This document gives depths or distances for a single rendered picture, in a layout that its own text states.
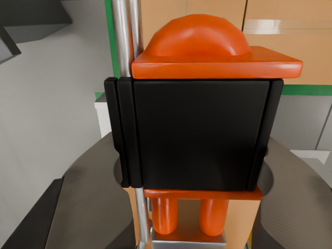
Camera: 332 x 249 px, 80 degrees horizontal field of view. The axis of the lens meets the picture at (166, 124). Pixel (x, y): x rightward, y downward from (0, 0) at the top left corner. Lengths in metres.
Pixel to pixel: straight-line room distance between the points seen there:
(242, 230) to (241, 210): 0.09
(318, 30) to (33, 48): 1.52
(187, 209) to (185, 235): 0.03
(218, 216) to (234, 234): 0.54
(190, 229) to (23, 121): 1.79
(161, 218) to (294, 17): 0.81
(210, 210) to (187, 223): 0.04
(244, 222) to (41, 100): 1.52
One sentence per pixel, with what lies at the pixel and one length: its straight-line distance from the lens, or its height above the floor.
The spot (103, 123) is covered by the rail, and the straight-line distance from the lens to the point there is 0.89.
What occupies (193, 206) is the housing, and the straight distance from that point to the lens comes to 0.21.
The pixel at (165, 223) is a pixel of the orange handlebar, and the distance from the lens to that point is 0.18.
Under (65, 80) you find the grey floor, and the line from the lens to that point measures 1.58.
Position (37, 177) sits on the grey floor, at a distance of 2.23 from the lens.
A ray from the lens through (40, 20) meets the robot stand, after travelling 1.21.
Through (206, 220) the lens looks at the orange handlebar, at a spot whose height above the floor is 1.23.
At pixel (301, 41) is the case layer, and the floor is 0.54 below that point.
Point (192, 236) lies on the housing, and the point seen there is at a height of 1.23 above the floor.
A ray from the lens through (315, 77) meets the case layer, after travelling 0.97.
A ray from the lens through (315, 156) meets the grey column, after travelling 1.97.
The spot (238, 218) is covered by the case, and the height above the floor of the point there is 0.95.
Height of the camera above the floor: 1.33
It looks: 62 degrees down
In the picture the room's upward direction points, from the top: 174 degrees counter-clockwise
